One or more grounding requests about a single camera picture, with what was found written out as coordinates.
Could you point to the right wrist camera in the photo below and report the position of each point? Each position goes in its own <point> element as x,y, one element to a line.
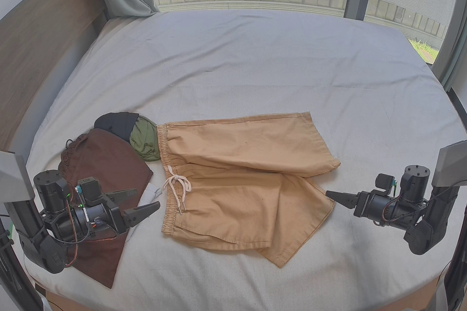
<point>385,181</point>

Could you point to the black garment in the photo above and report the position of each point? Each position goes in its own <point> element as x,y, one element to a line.
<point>113,123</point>

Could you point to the green garment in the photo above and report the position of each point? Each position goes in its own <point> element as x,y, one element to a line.
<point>144,138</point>

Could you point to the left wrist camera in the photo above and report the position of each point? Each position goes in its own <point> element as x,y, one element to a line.
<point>90,189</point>

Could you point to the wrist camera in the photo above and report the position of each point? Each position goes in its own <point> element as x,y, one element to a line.
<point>385,181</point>
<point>90,189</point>

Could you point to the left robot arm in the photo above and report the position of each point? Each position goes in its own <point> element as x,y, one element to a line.
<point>47,189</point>

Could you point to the bed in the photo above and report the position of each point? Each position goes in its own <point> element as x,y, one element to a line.
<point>255,65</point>

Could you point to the white garment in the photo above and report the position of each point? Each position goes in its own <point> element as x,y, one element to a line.
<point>150,194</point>

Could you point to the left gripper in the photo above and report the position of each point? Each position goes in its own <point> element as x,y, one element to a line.
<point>100,220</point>

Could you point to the tan shorts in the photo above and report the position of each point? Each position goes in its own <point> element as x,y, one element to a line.
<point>237,193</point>

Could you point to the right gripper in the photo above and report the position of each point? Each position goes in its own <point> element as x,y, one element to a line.
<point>370,207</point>

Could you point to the brown garment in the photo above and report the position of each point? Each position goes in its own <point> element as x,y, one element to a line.
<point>109,163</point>

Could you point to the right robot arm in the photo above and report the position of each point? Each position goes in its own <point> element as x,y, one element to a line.
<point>417,185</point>

